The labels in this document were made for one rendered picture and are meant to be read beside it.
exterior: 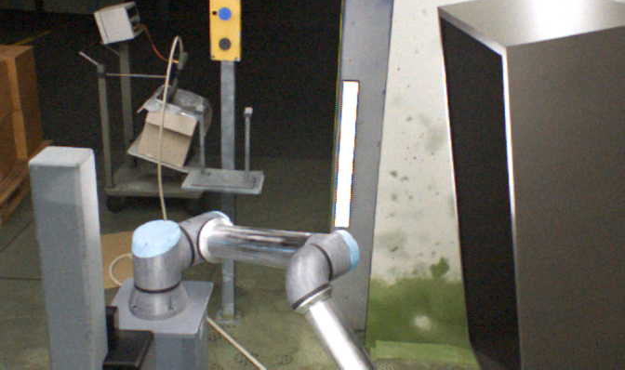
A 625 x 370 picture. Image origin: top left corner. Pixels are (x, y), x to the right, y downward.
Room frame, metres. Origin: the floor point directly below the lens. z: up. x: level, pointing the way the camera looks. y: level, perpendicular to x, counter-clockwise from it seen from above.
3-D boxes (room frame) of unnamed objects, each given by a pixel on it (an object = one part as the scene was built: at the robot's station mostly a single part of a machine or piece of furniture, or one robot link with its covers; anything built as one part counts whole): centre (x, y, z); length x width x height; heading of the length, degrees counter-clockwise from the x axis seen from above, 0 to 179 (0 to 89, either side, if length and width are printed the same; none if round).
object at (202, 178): (2.61, 0.38, 0.95); 0.26 x 0.15 x 0.32; 89
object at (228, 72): (2.78, 0.38, 0.82); 0.06 x 0.06 x 1.64; 89
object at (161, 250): (1.90, 0.49, 0.83); 0.17 x 0.15 x 0.18; 138
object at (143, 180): (4.11, 1.07, 0.64); 0.73 x 0.50 x 1.27; 91
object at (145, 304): (1.89, 0.49, 0.69); 0.19 x 0.19 x 0.10
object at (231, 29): (2.72, 0.38, 1.42); 0.12 x 0.06 x 0.26; 89
